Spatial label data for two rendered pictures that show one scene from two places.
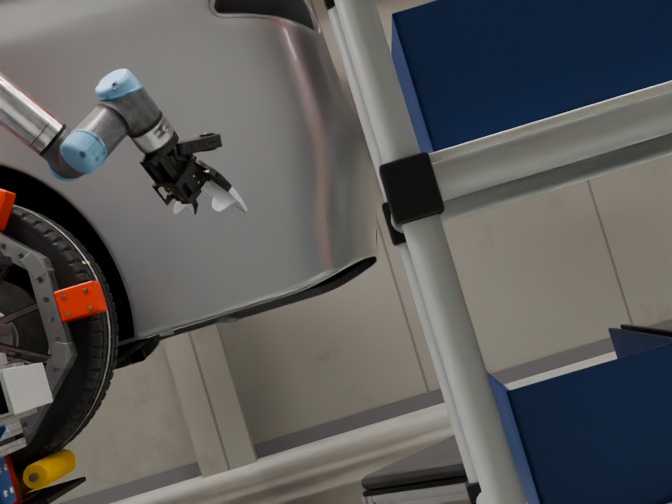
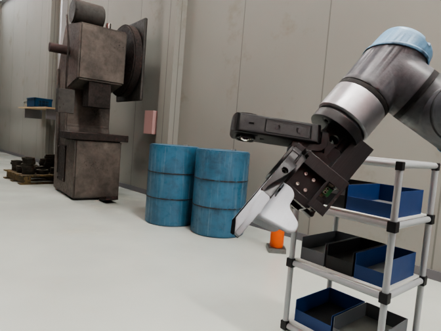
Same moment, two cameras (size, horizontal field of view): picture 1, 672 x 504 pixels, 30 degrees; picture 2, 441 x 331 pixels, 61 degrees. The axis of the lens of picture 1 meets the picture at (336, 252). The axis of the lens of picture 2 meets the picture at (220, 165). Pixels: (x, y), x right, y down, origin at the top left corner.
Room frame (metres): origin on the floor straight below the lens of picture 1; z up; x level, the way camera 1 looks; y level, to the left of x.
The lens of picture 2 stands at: (2.77, 0.52, 1.04)
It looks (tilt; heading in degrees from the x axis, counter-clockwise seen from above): 4 degrees down; 227
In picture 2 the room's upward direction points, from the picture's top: 5 degrees clockwise
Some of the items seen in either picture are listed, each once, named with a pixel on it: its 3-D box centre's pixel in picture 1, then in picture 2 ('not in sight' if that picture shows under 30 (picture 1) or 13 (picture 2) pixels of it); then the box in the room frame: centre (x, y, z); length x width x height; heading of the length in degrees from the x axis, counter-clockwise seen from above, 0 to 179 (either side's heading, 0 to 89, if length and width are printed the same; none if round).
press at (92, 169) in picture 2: not in sight; (96, 99); (0.31, -4.96, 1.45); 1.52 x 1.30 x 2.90; 92
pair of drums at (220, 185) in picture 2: not in sight; (195, 186); (0.07, -2.76, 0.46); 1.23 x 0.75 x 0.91; 95
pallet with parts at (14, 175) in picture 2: not in sight; (50, 167); (0.37, -6.60, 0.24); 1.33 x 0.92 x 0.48; 2
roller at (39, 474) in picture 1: (50, 468); not in sight; (2.86, 0.76, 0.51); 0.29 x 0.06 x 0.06; 178
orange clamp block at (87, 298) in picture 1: (80, 301); not in sight; (2.76, 0.57, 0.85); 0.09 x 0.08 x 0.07; 88
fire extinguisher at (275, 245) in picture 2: not in sight; (278, 222); (-0.07, -1.65, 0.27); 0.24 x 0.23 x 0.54; 92
